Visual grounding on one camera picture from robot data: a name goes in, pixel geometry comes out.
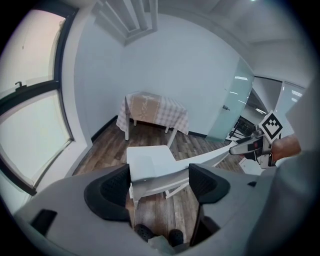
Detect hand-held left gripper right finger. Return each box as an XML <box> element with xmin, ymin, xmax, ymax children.
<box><xmin>188</xmin><ymin>163</ymin><xmax>283</xmax><ymax>256</ymax></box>

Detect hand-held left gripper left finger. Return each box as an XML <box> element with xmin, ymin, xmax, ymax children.
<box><xmin>13</xmin><ymin>163</ymin><xmax>146</xmax><ymax>256</ymax></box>

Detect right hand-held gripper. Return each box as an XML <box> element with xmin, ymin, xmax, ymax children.
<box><xmin>229</xmin><ymin>109</ymin><xmax>285</xmax><ymax>170</ymax></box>

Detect white wooden chair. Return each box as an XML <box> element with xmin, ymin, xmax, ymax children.
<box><xmin>126</xmin><ymin>141</ymin><xmax>241</xmax><ymax>226</ymax></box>

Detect person's right forearm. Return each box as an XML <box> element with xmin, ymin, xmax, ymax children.
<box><xmin>271</xmin><ymin>134</ymin><xmax>302</xmax><ymax>161</ymax></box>

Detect white table with checkered tablecloth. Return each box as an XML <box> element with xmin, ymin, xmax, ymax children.
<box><xmin>124</xmin><ymin>96</ymin><xmax>179</xmax><ymax>149</ymax></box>

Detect black metal rack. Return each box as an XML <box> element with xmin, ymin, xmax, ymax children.
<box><xmin>229</xmin><ymin>116</ymin><xmax>255</xmax><ymax>140</ymax></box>

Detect frosted glass door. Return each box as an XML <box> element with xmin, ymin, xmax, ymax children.
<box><xmin>206</xmin><ymin>56</ymin><xmax>255</xmax><ymax>143</ymax></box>

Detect person's right shoe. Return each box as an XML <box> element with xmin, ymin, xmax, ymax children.
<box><xmin>168</xmin><ymin>228</ymin><xmax>185</xmax><ymax>246</ymax></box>

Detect person's shoe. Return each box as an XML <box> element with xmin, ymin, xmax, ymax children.
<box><xmin>168</xmin><ymin>228</ymin><xmax>185</xmax><ymax>246</ymax></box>
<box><xmin>134</xmin><ymin>223</ymin><xmax>155</xmax><ymax>243</ymax></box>

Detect person's left shoe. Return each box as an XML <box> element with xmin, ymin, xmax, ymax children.
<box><xmin>134</xmin><ymin>223</ymin><xmax>155</xmax><ymax>243</ymax></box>

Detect black framed window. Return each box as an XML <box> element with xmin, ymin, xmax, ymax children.
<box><xmin>0</xmin><ymin>9</ymin><xmax>77</xmax><ymax>197</ymax></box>

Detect person's grey trousers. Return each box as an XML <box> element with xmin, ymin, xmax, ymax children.
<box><xmin>147</xmin><ymin>235</ymin><xmax>176</xmax><ymax>256</ymax></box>

